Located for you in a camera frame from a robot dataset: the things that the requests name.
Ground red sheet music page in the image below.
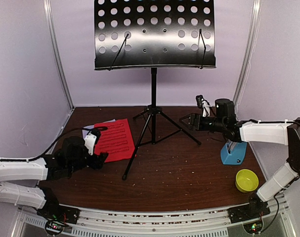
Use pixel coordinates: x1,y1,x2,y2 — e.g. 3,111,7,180
94,118,135,163

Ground lavender sheet music page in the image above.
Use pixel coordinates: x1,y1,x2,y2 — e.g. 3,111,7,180
82,119,116,138

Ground black music stand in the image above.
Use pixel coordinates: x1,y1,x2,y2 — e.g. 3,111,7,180
93,0,217,181

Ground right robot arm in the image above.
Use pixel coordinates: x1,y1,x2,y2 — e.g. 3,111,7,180
179,95,300,218

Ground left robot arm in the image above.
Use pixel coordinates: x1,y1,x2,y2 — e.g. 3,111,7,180
0,134,108,219

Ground blue metronome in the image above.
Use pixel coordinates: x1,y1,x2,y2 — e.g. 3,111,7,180
220,140,247,165

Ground yellow-green bowl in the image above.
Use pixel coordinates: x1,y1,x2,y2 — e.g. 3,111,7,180
235,169,259,193

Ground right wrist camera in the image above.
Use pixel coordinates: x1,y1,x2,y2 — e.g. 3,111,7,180
196,95,211,117

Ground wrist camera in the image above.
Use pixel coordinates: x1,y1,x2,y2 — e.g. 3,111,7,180
196,95,211,117
84,128,101,156

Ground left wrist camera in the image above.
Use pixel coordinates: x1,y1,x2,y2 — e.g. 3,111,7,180
84,128,101,156

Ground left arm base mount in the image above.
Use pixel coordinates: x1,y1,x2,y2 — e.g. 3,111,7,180
34,205,80,237

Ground front aluminium rail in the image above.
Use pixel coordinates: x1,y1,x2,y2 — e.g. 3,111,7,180
17,195,289,237

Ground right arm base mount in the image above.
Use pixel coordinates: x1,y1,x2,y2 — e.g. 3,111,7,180
228,204,270,235

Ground right aluminium frame post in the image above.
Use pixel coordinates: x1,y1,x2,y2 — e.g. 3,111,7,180
233,0,262,112

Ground aluminium frame post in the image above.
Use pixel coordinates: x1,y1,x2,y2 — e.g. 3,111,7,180
43,0,75,110
233,0,262,112

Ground left aluminium frame post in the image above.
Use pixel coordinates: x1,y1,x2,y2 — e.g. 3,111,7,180
43,0,75,110

